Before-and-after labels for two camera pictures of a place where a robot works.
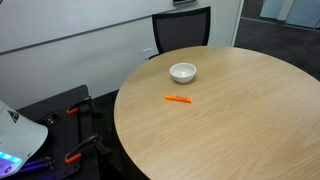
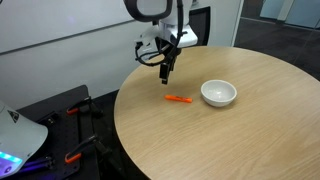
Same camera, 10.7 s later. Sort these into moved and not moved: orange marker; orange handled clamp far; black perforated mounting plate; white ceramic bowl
Moved: white ceramic bowl
Not moved: orange marker; orange handled clamp far; black perforated mounting plate
